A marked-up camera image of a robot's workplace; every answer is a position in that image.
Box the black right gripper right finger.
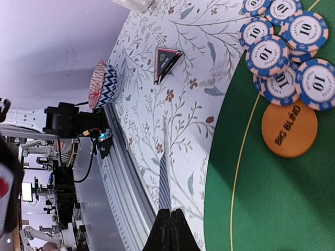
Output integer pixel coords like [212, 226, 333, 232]
[170, 209, 199, 251]

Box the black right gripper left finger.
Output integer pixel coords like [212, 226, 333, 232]
[143, 209, 171, 251]

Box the orange big blind button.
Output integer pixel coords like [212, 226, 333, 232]
[261, 100, 318, 158]

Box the blue white chip stack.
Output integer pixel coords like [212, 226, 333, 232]
[241, 0, 303, 26]

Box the round green poker mat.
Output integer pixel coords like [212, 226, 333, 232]
[203, 0, 335, 251]

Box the person in background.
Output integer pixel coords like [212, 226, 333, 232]
[1, 140, 24, 236]

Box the red patterned bowl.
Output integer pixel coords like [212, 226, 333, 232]
[88, 60, 119, 110]

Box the black triangular card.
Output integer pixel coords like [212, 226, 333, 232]
[154, 48, 184, 85]

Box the white ceramic mug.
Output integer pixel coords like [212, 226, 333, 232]
[112, 0, 154, 13]

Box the aluminium front rail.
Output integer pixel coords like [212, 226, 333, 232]
[73, 105, 157, 250]

